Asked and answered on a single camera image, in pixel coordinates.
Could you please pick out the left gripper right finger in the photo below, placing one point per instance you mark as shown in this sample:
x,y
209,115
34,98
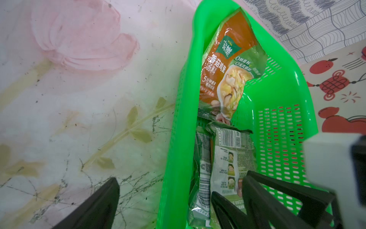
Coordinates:
x,y
263,209

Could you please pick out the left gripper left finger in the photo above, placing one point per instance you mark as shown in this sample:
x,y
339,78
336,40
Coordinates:
x,y
97,212

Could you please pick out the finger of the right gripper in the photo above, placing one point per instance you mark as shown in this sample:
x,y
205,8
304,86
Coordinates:
x,y
314,202
228,215

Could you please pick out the green barcode packet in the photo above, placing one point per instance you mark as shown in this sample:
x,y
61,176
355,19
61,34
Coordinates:
x,y
198,215

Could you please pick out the white red paper bag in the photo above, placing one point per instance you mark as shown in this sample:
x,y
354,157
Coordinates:
x,y
337,84

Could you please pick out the orange mushroom soup packet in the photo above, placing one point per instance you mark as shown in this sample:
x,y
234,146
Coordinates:
x,y
233,57

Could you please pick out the green seaweed packet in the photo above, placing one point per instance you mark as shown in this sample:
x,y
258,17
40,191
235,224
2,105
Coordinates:
x,y
232,156

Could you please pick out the green plastic basket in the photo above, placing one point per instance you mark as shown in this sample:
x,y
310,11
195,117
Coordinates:
x,y
277,108

